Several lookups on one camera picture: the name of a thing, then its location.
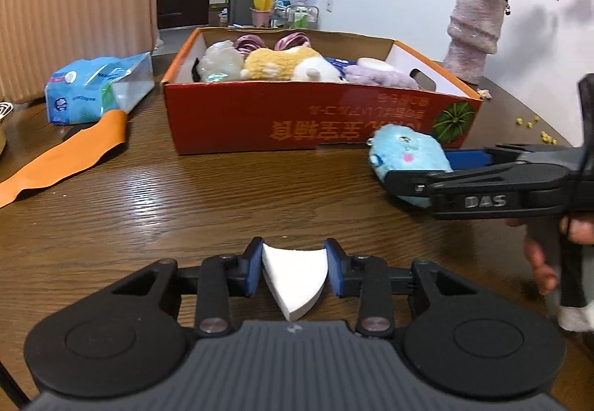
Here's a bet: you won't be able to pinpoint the blue plush toy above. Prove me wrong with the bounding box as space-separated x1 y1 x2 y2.
369 124 454 208

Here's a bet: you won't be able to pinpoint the yellow and white plush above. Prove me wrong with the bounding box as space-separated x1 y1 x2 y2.
240 46 345 83

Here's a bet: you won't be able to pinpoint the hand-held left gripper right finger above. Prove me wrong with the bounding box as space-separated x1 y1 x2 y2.
324 237 479 338

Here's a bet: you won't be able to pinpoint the white wedge sponge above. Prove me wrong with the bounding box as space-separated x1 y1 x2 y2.
261 244 329 322

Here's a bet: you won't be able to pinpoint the orange cardboard box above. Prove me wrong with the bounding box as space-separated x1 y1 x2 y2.
161 27 484 156

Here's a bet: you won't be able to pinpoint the pink ribbed suitcase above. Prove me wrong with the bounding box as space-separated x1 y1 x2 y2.
0 0 159 105

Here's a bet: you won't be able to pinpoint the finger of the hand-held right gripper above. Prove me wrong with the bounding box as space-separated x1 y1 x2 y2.
381 162 566 201
444 143 577 171

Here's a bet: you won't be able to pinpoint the purple fuzzy plush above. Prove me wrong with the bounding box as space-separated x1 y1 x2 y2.
344 64 421 90

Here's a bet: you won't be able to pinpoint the white round sponge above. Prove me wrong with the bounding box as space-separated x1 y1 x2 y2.
356 56 395 73

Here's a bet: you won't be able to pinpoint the person's right hand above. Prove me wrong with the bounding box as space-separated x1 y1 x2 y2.
505 215 594 297

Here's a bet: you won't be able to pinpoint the plastic-wrapped white plush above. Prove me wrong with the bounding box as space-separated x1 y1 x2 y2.
199 40 246 83

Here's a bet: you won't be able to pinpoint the striped round object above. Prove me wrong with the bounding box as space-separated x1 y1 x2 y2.
0 101 14 157

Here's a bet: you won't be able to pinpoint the scattered yellow crumbs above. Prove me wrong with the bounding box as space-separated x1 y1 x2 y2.
515 114 558 145

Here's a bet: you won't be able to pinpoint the pink textured vase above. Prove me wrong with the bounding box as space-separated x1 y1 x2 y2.
443 0 507 85

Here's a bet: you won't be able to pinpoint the orange cardboard strip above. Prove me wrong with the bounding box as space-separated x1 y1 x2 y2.
0 109 127 208

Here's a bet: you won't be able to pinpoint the blue tissue pack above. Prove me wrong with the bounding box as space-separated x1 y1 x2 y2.
45 52 155 125

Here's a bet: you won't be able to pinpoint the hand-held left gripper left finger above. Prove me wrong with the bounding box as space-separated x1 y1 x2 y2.
110 237 264 338

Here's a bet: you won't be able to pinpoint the pink satin hair band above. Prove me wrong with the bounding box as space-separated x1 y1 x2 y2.
233 32 311 56

